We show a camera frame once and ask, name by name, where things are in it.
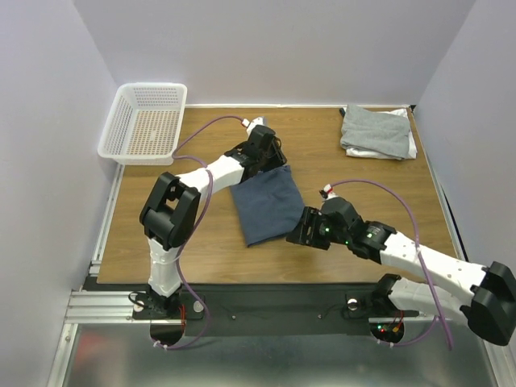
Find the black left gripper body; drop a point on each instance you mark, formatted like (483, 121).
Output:
(272, 160)

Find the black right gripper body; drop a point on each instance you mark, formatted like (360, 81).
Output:
(305, 227)

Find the blue printed tank top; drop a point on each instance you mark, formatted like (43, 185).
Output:
(269, 205)

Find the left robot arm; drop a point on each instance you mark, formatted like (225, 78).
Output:
(171, 213)

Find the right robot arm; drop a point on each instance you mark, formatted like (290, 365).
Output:
(477, 296)

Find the grey folded tank top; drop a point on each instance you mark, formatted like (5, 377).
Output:
(375, 129)

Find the white plastic laundry basket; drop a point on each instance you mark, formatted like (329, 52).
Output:
(144, 123)

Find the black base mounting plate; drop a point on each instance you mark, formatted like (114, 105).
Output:
(271, 309)

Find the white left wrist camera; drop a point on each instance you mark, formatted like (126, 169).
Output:
(249, 125)

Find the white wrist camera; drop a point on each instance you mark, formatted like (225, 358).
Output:
(249, 125)
(328, 192)

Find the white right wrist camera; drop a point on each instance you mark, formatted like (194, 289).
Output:
(328, 192)

